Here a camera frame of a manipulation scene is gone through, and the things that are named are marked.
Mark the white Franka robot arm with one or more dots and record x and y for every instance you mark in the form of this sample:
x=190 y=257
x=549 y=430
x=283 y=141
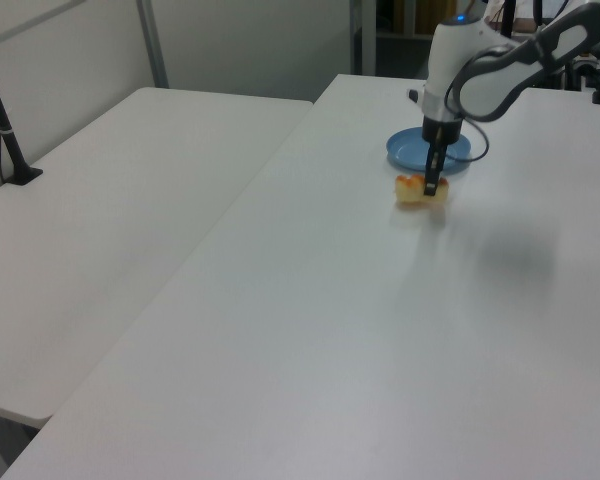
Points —
x=490 y=85

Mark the bread with orange glaze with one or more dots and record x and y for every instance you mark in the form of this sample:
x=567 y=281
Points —
x=407 y=192

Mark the white side table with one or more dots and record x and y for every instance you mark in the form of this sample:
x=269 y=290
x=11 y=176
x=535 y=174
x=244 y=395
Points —
x=105 y=225

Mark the small black clamp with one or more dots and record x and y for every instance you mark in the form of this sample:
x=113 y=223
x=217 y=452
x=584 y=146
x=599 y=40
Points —
x=413 y=94

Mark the black camera stand pole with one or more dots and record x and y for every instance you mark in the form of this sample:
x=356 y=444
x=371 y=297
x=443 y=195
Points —
x=7 y=140

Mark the blue round plate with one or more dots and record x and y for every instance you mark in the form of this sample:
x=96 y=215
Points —
x=405 y=150

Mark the grey metal door frame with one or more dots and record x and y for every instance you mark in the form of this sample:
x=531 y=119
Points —
x=364 y=35

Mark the grey metal partition post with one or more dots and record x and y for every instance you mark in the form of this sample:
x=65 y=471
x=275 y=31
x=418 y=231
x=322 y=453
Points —
x=155 y=45

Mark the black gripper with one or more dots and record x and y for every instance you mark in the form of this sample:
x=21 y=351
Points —
x=445 y=131

